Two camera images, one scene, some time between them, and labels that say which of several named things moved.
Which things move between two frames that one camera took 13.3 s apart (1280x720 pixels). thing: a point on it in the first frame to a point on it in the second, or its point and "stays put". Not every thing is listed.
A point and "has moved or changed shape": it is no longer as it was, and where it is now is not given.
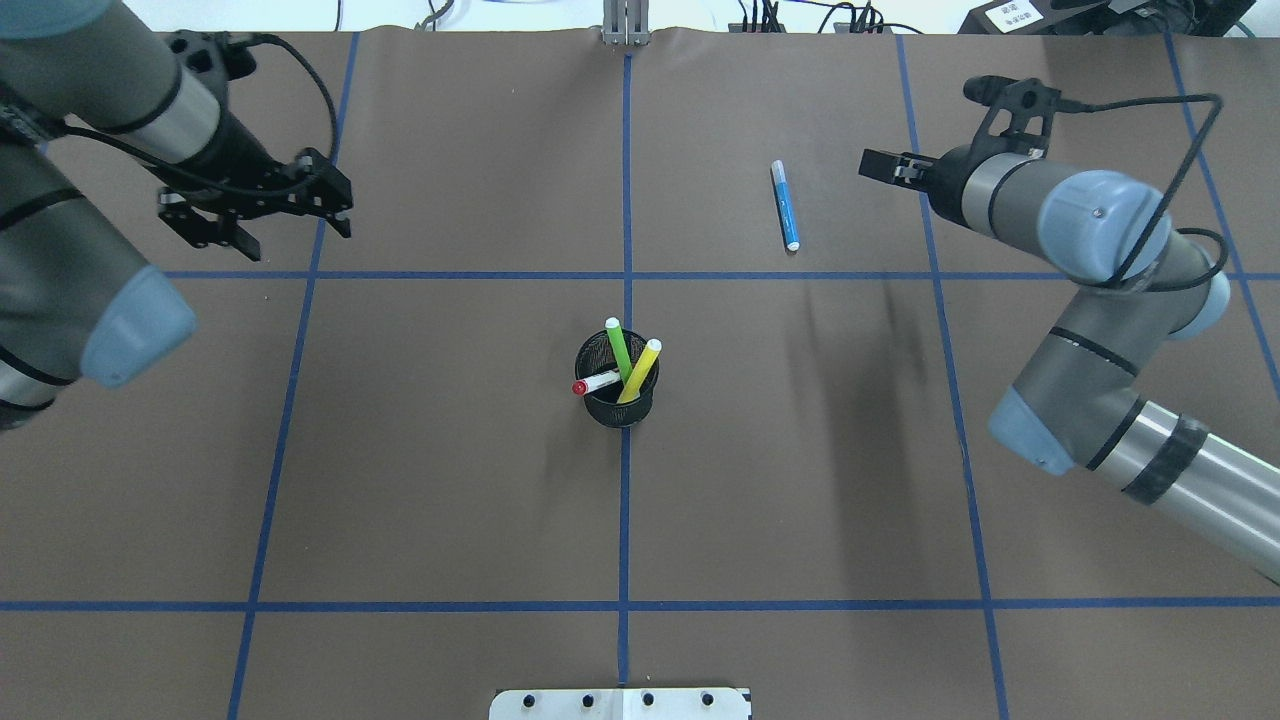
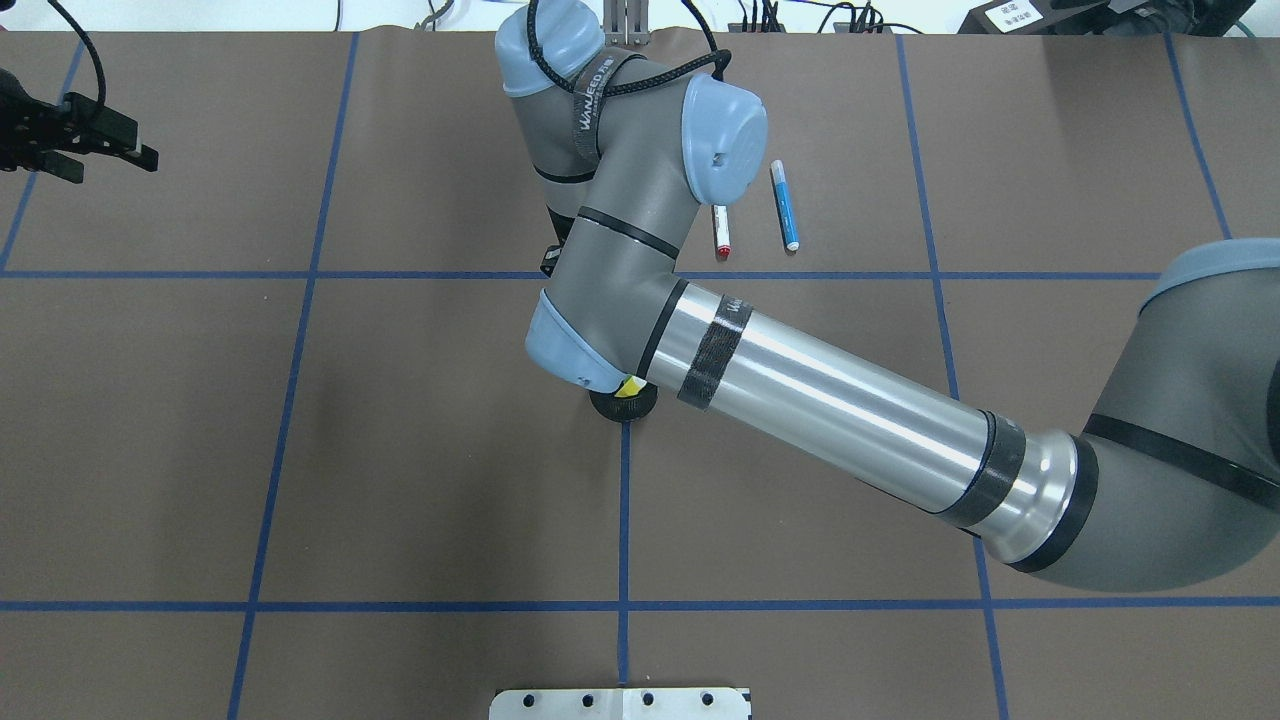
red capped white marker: [582, 387] has moved or changed shape
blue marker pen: [784, 206] stays put
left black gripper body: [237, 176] to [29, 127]
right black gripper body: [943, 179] to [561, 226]
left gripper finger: [202, 231] to [62, 165]
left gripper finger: [336, 187] to [100, 128]
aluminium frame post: [626, 22] stays put
